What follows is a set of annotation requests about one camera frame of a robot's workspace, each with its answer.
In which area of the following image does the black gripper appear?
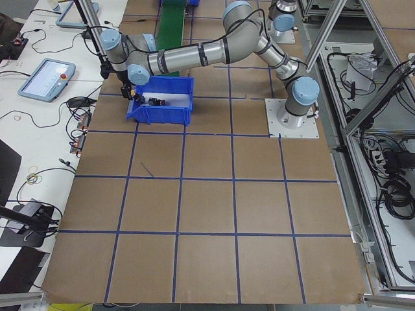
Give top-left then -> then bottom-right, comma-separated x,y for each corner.
116,70 -> 134,100

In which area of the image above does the red emergency stop button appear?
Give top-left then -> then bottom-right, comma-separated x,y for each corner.
148,98 -> 165,106

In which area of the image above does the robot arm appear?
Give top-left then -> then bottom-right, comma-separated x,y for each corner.
100,1 -> 320,118
268,0 -> 298,36

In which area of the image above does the blue bin beside arm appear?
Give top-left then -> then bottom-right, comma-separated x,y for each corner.
188,0 -> 200,6
126,76 -> 194,126

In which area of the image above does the white foam pad left bin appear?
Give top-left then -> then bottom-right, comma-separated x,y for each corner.
143,92 -> 191,108

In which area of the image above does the teach pendant near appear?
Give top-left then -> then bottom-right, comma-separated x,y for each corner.
18,58 -> 76,102

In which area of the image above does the teach pendant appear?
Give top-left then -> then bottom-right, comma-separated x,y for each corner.
18,58 -> 76,102
56,1 -> 100,29

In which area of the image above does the green conveyor belt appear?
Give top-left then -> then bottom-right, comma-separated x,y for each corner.
156,0 -> 186,50

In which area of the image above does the teach pendant far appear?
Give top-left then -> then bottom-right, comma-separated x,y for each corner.
56,1 -> 100,29

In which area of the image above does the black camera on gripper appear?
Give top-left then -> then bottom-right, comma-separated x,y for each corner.
100,62 -> 112,80

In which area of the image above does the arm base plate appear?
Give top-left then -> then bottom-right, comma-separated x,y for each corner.
270,29 -> 295,44
265,98 -> 320,139

